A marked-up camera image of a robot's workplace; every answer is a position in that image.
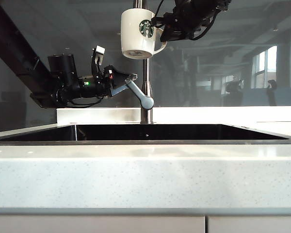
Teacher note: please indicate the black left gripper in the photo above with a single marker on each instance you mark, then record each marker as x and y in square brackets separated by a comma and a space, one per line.
[108, 81]

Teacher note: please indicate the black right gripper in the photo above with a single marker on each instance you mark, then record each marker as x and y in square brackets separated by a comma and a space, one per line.
[191, 17]

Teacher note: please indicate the white Starbucks ceramic mug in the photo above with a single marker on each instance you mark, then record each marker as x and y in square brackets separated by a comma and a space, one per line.
[132, 31]

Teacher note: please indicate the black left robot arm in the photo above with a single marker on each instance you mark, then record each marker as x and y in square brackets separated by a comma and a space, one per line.
[21, 60]

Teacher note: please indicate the tall steel faucet spout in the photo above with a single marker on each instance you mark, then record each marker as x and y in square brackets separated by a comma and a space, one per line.
[146, 72]

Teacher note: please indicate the black sink basin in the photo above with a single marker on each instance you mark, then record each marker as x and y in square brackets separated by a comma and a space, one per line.
[145, 132]

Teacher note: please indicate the wide grey cabinet door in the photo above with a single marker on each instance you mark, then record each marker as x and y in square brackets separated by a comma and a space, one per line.
[97, 224]

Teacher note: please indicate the narrow grey cabinet door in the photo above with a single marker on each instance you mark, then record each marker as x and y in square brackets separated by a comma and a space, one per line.
[254, 225]

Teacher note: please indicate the left wrist camera white cap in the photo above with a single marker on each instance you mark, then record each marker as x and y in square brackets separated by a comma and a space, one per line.
[97, 60]

